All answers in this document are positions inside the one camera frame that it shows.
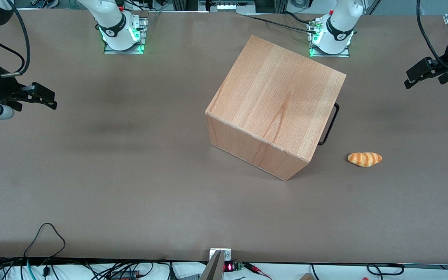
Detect red clip wire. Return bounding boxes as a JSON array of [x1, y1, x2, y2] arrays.
[[243, 262, 273, 280]]

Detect wooden drawer cabinet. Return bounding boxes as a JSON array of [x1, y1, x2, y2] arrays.
[[205, 35, 347, 181]]

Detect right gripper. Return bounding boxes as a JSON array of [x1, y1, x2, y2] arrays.
[[0, 64, 58, 114]]

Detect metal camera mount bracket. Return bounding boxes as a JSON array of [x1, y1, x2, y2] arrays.
[[199, 248, 233, 280]]

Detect black coiled cable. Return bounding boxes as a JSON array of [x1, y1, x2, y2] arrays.
[[366, 263, 406, 277]]

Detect black cable to arm base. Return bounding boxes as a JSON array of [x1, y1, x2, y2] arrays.
[[245, 14, 319, 35]]

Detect wooden drawer with black handle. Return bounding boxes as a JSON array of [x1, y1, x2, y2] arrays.
[[317, 102, 340, 146]]

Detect lit white power unit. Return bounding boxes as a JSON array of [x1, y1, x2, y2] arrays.
[[208, 0, 256, 12]]

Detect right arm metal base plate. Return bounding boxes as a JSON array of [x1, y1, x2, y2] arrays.
[[103, 16, 149, 55]]

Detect toy bread roll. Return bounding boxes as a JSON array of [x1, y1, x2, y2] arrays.
[[348, 152, 383, 168]]

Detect black box with red parts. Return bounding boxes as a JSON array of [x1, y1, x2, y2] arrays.
[[109, 270, 140, 280]]

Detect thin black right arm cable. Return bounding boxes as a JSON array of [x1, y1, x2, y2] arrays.
[[0, 25, 27, 68]]

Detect black looped table cable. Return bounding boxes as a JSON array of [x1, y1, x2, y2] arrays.
[[23, 222, 67, 260]]

